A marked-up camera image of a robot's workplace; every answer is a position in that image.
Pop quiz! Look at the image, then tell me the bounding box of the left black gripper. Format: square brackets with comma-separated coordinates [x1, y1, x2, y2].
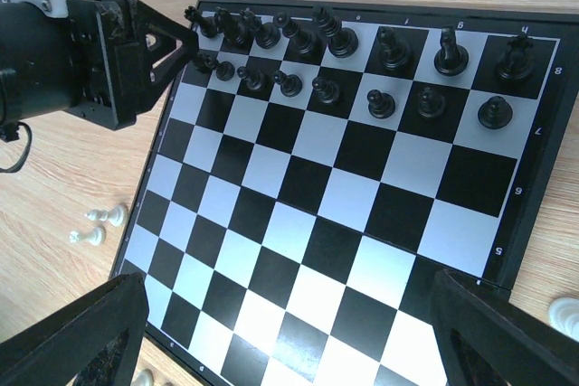
[1, 0, 199, 131]

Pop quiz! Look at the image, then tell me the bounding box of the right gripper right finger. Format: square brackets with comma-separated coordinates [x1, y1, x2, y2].
[431, 269, 578, 385]

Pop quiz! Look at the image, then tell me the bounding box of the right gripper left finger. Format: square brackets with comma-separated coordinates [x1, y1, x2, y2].
[1, 272, 148, 385]

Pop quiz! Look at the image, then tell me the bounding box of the black chess piece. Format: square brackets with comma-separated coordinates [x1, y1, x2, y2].
[312, 76, 340, 105]
[184, 5, 219, 39]
[495, 33, 534, 84]
[417, 87, 446, 120]
[214, 7, 251, 47]
[240, 9, 280, 50]
[273, 12, 322, 59]
[433, 26, 469, 77]
[272, 71, 302, 98]
[312, 5, 358, 58]
[376, 26, 413, 71]
[192, 52, 218, 74]
[366, 89, 396, 119]
[215, 61, 236, 81]
[236, 66, 267, 91]

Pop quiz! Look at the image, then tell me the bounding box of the black white chessboard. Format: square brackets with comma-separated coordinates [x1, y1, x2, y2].
[113, 0, 578, 385]

